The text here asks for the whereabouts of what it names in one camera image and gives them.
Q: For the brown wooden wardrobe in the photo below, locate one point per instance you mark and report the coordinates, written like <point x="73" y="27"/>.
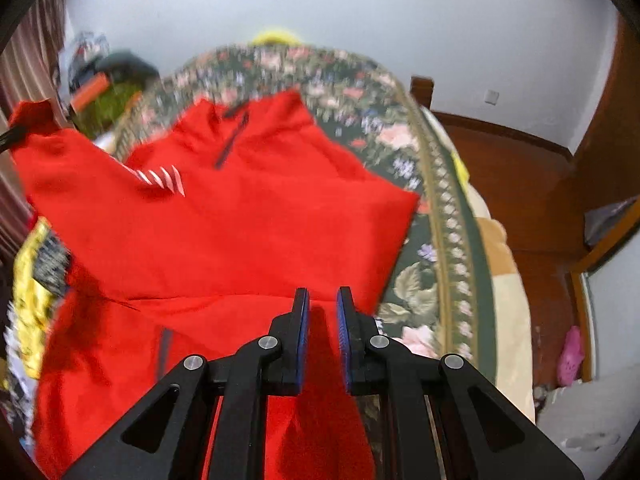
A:
<point x="541" y="193"/>

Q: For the striped pink curtain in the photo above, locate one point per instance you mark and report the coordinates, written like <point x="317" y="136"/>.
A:
<point x="29" y="96"/>

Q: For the orange box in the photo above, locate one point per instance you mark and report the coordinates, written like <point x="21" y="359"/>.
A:
<point x="89" y="91"/>

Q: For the yellow curved bed frame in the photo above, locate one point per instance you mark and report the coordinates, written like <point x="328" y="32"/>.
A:
<point x="276" y="36"/>

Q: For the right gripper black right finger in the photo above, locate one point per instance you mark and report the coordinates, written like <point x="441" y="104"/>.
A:
<point x="441" y="418"/>

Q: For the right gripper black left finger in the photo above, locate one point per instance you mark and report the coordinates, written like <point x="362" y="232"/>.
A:
<point x="206" y="419"/>

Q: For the white wall socket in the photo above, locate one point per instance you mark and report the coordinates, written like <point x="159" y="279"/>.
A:
<point x="491" y="97"/>

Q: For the dark green cushion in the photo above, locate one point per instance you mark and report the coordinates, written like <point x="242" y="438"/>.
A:
<point x="121" y="66"/>

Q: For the red zip jacket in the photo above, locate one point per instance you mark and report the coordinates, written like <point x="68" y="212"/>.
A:
<point x="194" y="244"/>

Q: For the cream beige blanket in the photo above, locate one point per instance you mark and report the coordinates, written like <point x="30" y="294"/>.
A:
<point x="513" y="340"/>

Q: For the floral green bedspread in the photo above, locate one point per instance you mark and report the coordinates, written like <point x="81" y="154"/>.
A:
<point x="440" y="288"/>

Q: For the pink plush slipper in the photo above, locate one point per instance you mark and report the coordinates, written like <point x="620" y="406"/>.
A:
<point x="571" y="358"/>

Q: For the green patterned cloth pile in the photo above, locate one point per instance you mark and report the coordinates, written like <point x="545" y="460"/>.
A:
<point x="99" y="116"/>

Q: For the yellow patterned garment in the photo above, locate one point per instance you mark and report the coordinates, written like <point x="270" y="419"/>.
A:
<point x="39" y="285"/>

